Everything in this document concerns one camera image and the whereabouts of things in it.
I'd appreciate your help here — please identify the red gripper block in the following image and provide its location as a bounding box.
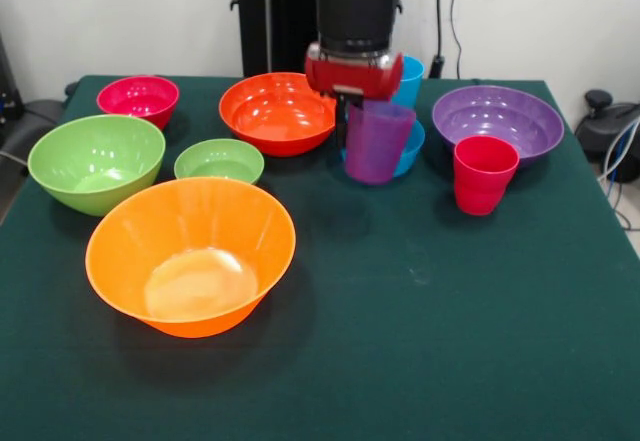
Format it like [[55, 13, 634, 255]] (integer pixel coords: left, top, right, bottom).
[[304, 54, 404, 137]]

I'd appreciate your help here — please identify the purple cup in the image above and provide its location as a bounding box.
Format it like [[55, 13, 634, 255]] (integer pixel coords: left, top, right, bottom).
[[343, 99, 417, 186]]

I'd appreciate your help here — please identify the blue cup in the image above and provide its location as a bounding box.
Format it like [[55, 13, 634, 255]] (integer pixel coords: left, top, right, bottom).
[[391, 55, 426, 111]]

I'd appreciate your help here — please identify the red bowl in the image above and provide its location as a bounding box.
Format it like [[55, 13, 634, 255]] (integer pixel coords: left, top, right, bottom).
[[218, 71, 337, 158]]

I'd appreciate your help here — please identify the blue bowl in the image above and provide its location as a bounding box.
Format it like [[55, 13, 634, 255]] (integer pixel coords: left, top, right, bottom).
[[339, 119, 427, 179]]

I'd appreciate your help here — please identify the small green bowl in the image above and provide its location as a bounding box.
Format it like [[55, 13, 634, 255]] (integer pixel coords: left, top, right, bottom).
[[173, 138, 266, 186]]

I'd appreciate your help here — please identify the purple bowl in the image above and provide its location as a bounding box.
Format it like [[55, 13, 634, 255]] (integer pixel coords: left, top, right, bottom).
[[431, 84, 566, 170]]

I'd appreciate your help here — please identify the pink cup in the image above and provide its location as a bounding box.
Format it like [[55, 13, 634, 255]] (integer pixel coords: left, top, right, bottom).
[[452, 135, 521, 217]]

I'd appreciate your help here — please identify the dark green tablecloth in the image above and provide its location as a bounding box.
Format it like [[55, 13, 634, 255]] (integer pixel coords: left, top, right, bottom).
[[0, 74, 640, 441]]

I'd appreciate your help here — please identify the large orange bowl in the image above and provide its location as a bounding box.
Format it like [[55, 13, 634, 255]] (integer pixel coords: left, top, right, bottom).
[[84, 176, 297, 339]]

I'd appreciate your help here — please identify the pink bowl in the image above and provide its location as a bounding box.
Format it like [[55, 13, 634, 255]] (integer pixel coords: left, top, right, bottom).
[[96, 75, 181, 131]]

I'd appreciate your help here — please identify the large green bowl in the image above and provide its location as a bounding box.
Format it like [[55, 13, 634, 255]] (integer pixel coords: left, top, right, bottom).
[[27, 114, 167, 218]]

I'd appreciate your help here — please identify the black equipment box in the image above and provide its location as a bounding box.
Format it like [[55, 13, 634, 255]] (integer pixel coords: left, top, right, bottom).
[[0, 35, 24, 122]]

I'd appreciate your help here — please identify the black cable with plug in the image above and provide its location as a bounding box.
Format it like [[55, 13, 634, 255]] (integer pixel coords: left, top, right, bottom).
[[429, 0, 447, 80]]

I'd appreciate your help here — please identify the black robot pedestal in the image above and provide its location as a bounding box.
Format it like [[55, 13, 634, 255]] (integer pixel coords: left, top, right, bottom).
[[229, 0, 405, 78]]

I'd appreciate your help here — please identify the thin black wall cable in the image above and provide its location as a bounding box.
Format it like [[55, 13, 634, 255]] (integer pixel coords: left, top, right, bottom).
[[449, 0, 481, 85]]

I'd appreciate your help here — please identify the blue white cable bundle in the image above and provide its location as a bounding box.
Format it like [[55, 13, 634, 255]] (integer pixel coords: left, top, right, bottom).
[[597, 120, 640, 232]]

